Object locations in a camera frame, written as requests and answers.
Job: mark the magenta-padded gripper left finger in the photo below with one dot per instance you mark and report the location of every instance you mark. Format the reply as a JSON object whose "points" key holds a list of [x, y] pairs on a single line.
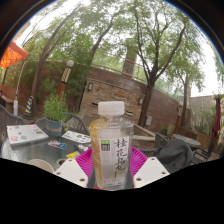
{"points": [[70, 171]]}

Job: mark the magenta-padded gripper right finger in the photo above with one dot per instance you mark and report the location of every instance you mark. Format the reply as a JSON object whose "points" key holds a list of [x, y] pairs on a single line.
{"points": [[150, 171]]}

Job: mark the clear plastic drink bottle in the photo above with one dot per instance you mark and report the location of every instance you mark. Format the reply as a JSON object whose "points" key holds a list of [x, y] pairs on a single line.
{"points": [[111, 150]]}

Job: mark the small yellow card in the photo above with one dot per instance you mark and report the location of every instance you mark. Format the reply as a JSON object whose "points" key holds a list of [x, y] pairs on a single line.
{"points": [[73, 155]]}

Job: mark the dark laptop with stickers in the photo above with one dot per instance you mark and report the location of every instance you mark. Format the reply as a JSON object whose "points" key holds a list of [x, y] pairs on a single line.
{"points": [[81, 147]]}

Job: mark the black backpack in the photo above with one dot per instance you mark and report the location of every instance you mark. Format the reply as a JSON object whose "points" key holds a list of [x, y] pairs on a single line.
{"points": [[175, 155]]}

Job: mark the small colourful sticker card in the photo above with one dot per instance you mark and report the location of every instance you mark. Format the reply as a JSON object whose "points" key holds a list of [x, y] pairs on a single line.
{"points": [[57, 144]]}

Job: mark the grey wicker chair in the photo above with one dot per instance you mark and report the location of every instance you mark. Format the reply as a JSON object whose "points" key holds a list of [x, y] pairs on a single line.
{"points": [[161, 140], [78, 123], [6, 118]]}

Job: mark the white printed booklet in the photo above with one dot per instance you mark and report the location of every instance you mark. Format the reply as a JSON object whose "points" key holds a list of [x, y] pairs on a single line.
{"points": [[76, 136]]}

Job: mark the round dark patio table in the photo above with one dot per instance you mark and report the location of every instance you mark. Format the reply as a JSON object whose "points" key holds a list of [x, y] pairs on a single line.
{"points": [[186, 140]]}

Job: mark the black metal chair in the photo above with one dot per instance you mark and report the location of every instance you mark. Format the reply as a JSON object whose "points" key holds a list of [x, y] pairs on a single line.
{"points": [[204, 154]]}

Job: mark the potted plant in teal pot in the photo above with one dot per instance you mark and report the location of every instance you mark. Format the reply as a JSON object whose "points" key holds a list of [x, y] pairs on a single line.
{"points": [[55, 110]]}

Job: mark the large forked tree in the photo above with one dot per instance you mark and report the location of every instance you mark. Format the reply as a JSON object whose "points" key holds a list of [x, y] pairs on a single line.
{"points": [[146, 100]]}

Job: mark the blue yellow striped bollard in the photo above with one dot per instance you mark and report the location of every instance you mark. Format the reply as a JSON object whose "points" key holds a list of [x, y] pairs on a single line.
{"points": [[29, 106]]}

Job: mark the closed maroon patio umbrella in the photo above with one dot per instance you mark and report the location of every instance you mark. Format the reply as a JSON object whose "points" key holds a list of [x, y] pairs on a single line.
{"points": [[216, 116]]}

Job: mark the orange canopy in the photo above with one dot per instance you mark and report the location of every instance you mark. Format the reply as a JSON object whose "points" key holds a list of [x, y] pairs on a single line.
{"points": [[13, 55]]}

